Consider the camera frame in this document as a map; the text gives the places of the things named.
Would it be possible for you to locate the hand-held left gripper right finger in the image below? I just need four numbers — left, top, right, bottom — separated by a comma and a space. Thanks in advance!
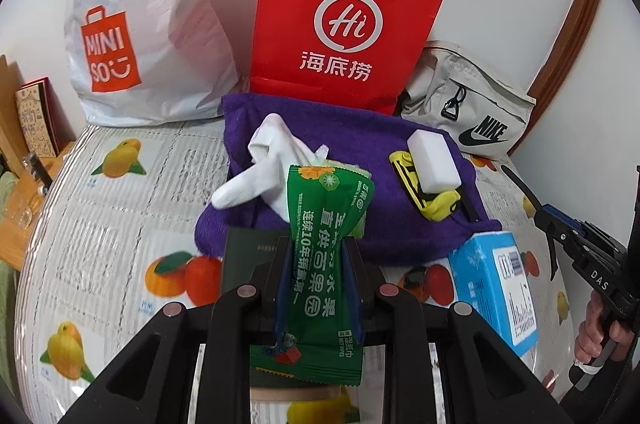
340, 238, 585, 424

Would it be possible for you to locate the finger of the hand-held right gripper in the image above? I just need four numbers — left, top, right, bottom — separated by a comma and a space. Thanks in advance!
534, 203, 586, 273
501, 164, 547, 217

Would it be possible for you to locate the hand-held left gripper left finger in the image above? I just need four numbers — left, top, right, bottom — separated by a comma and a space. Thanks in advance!
57, 236, 295, 424

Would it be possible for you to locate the green wet wipes packet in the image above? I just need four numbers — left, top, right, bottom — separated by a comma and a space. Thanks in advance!
250, 164, 376, 387

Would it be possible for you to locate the yellow and black wristband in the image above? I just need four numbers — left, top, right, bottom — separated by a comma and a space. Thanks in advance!
389, 150, 483, 223

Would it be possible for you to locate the white sock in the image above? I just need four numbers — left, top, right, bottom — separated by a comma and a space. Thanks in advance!
210, 113, 328, 209

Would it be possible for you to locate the purple towel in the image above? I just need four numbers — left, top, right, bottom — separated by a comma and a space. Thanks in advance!
192, 92, 503, 267

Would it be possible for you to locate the person's right hand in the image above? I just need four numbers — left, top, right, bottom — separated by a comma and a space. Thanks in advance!
574, 289, 637, 366

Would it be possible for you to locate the white sponge block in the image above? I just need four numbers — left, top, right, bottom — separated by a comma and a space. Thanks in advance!
407, 128, 473, 195

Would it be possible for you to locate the beige waist bag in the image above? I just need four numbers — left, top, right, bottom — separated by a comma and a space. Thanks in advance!
400, 40, 537, 161

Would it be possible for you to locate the light blue box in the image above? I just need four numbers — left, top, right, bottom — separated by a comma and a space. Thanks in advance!
447, 231, 541, 357

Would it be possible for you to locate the fruit print tablecloth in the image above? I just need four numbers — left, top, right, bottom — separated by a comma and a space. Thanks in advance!
15, 124, 601, 424

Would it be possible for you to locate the wooden side table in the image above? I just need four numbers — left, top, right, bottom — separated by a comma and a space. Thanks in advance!
0, 143, 76, 275

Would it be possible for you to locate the clear drinking glass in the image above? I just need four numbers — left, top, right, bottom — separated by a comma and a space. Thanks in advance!
7, 186, 40, 225

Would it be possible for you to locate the red paper bag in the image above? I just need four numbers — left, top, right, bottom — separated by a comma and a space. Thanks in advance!
248, 0, 453, 117

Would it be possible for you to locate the green cloth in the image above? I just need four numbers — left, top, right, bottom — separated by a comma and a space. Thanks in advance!
0, 171, 21, 330

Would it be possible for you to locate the patterned beige book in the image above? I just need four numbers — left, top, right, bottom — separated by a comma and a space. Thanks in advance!
14, 86, 58, 155

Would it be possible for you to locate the red book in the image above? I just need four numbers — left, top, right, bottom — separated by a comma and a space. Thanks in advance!
22, 76, 62, 155

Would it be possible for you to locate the brown wooden door frame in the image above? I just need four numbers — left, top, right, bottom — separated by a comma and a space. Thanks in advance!
505, 0, 608, 159

